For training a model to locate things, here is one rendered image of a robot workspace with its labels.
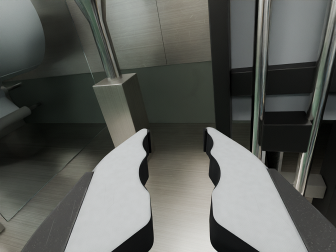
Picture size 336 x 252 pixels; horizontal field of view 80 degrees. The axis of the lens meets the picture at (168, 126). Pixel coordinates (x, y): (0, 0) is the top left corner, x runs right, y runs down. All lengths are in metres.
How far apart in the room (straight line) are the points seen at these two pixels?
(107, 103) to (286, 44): 0.43
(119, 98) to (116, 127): 0.10
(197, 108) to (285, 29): 0.56
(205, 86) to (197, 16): 0.22
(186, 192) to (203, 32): 0.48
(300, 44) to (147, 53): 0.57
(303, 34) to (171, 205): 0.42
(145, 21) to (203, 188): 0.54
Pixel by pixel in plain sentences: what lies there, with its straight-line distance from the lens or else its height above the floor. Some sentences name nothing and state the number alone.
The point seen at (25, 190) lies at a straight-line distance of 0.72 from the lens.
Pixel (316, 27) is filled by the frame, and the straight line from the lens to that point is 0.27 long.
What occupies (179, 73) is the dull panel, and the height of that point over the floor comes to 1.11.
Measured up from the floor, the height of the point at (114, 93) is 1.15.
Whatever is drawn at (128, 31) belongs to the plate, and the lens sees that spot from 0.78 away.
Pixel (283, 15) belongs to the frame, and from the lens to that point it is 0.26.
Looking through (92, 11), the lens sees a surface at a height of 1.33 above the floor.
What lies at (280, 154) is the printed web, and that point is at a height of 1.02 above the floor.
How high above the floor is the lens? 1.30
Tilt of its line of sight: 29 degrees down
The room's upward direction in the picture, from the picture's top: 11 degrees counter-clockwise
